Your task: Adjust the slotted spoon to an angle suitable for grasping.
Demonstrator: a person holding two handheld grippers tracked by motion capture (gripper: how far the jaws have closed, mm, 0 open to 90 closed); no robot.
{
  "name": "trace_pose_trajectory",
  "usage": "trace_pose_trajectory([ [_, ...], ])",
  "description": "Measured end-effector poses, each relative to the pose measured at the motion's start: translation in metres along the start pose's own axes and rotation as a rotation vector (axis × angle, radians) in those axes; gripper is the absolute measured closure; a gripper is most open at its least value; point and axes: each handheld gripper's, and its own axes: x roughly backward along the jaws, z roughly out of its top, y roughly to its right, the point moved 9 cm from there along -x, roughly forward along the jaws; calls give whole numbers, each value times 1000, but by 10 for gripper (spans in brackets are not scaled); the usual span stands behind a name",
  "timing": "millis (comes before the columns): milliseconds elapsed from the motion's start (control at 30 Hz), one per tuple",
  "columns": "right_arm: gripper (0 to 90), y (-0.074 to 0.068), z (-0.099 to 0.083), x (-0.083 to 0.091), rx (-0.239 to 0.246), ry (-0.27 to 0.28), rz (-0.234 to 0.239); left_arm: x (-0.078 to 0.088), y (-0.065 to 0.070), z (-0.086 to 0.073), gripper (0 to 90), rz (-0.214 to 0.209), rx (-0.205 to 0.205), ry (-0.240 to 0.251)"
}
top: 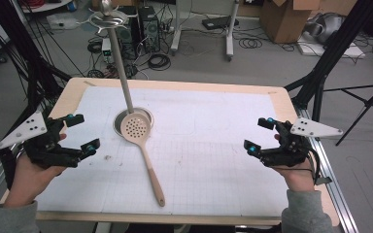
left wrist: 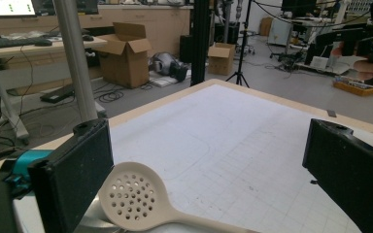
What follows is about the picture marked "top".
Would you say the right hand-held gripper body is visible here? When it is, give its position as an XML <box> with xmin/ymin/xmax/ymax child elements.
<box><xmin>260</xmin><ymin>116</ymin><xmax>344</xmax><ymax>168</ymax></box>

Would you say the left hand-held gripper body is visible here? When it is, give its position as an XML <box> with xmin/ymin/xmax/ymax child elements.
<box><xmin>0</xmin><ymin>110</ymin><xmax>82</xmax><ymax>170</ymax></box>

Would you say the beige slotted spoon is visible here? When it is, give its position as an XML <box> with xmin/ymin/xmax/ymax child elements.
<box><xmin>119</xmin><ymin>113</ymin><xmax>166</xmax><ymax>208</ymax></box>

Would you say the person's right hand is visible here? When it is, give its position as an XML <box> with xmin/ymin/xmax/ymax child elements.
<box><xmin>271</xmin><ymin>133</ymin><xmax>317</xmax><ymax>192</ymax></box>

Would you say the person's left hand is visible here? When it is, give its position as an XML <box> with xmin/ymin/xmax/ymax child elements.
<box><xmin>4</xmin><ymin>132</ymin><xmax>69</xmax><ymax>209</ymax></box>

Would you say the white grid mat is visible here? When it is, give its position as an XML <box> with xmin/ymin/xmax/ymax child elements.
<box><xmin>35</xmin><ymin>85</ymin><xmax>289</xmax><ymax>217</ymax></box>

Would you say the power supply with green display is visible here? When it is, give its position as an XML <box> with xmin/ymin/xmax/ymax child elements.
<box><xmin>101</xmin><ymin>37</ymin><xmax>114</xmax><ymax>64</ymax></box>

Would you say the metal utensil stand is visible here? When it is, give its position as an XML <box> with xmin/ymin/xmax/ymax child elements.
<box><xmin>77</xmin><ymin>0</ymin><xmax>154</xmax><ymax>140</ymax></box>

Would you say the black tripod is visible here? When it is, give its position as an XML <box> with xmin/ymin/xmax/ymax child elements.
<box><xmin>323</xmin><ymin>79</ymin><xmax>373</xmax><ymax>147</ymax></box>

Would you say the white stand leg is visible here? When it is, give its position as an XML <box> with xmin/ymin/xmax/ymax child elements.
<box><xmin>169</xmin><ymin>0</ymin><xmax>185</xmax><ymax>56</ymax></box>
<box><xmin>224</xmin><ymin>0</ymin><xmax>241</xmax><ymax>62</ymax></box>

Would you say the black computer tower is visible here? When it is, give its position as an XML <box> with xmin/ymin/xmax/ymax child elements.
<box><xmin>116</xmin><ymin>5</ymin><xmax>141</xmax><ymax>61</ymax></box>
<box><xmin>138</xmin><ymin>5</ymin><xmax>161</xmax><ymax>54</ymax></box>

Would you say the white flat board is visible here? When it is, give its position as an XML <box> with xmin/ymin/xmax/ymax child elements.
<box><xmin>296</xmin><ymin>33</ymin><xmax>367</xmax><ymax>59</ymax></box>

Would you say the large cardboard box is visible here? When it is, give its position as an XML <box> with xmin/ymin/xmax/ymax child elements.
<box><xmin>259</xmin><ymin>0</ymin><xmax>322</xmax><ymax>45</ymax></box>

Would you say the black flat device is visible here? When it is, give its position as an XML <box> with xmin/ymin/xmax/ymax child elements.
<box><xmin>202</xmin><ymin>15</ymin><xmax>240</xmax><ymax>31</ymax></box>

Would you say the grey rounded device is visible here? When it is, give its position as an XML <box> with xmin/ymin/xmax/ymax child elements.
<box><xmin>304</xmin><ymin>13</ymin><xmax>347</xmax><ymax>45</ymax></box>

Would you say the white round table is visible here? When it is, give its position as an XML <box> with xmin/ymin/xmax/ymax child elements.
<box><xmin>18</xmin><ymin>0</ymin><xmax>74</xmax><ymax>15</ymax></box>

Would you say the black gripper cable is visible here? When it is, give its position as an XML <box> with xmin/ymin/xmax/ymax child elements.
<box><xmin>273</xmin><ymin>147</ymin><xmax>322</xmax><ymax>186</ymax></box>

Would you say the black strap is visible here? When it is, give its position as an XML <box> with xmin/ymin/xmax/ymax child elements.
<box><xmin>0</xmin><ymin>148</ymin><xmax>25</xmax><ymax>190</ymax></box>

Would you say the small dark bracket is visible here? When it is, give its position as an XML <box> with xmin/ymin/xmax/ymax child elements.
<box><xmin>314</xmin><ymin>176</ymin><xmax>333</xmax><ymax>186</ymax></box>

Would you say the black cable coil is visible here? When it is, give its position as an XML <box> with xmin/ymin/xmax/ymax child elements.
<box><xmin>86</xmin><ymin>41</ymin><xmax>103</xmax><ymax>54</ymax></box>
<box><xmin>147</xmin><ymin>52</ymin><xmax>172</xmax><ymax>72</ymax></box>
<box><xmin>238</xmin><ymin>37</ymin><xmax>263</xmax><ymax>50</ymax></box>

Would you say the black frame strut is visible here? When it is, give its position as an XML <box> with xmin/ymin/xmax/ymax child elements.
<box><xmin>0</xmin><ymin>0</ymin><xmax>73</xmax><ymax>119</ymax></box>
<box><xmin>285</xmin><ymin>0</ymin><xmax>373</xmax><ymax>140</ymax></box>

